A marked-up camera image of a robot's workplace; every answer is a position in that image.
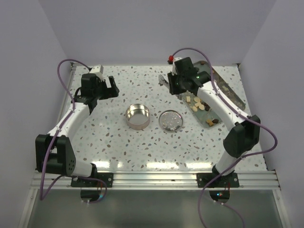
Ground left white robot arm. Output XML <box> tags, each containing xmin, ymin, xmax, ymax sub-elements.
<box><xmin>35</xmin><ymin>73</ymin><xmax>119</xmax><ymax>187</ymax></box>

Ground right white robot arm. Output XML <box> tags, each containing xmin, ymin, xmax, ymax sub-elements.
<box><xmin>167</xmin><ymin>56</ymin><xmax>261</xmax><ymax>187</ymax></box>

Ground dark chocolate near pile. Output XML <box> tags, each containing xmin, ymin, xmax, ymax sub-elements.
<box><xmin>204</xmin><ymin>104</ymin><xmax>210</xmax><ymax>111</ymax></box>

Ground green floral metal tray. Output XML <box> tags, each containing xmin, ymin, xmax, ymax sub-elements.
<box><xmin>179</xmin><ymin>62</ymin><xmax>247</xmax><ymax>130</ymax></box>

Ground round silver tin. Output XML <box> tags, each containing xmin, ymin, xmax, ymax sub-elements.
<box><xmin>125</xmin><ymin>104</ymin><xmax>151</xmax><ymax>130</ymax></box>

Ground round silver tin lid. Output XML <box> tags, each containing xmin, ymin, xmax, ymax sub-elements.
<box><xmin>159</xmin><ymin>110</ymin><xmax>183</xmax><ymax>132</ymax></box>

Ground chocolates at tray corner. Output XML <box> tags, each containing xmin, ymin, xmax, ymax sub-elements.
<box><xmin>206</xmin><ymin>119</ymin><xmax>219</xmax><ymax>127</ymax></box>

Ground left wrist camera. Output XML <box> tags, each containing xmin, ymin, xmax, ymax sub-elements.
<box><xmin>89</xmin><ymin>65</ymin><xmax>104</xmax><ymax>80</ymax></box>

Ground red cable connector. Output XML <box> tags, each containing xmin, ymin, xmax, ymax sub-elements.
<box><xmin>167</xmin><ymin>55</ymin><xmax>174</xmax><ymax>65</ymax></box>

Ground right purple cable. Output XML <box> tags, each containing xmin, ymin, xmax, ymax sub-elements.
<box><xmin>171</xmin><ymin>47</ymin><xmax>278</xmax><ymax>228</ymax></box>

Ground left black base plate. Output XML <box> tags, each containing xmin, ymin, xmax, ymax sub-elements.
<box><xmin>70</xmin><ymin>172</ymin><xmax>114</xmax><ymax>188</ymax></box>

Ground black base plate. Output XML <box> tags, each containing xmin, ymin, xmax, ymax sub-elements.
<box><xmin>196</xmin><ymin>172</ymin><xmax>240</xmax><ymax>188</ymax></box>
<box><xmin>70</xmin><ymin>172</ymin><xmax>114</xmax><ymax>188</ymax></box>

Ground aluminium rail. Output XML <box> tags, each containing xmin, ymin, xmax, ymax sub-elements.
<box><xmin>30</xmin><ymin>171</ymin><xmax>280</xmax><ymax>190</ymax></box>

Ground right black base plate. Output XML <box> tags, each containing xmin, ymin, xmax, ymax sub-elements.
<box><xmin>196</xmin><ymin>172</ymin><xmax>240</xmax><ymax>188</ymax></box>

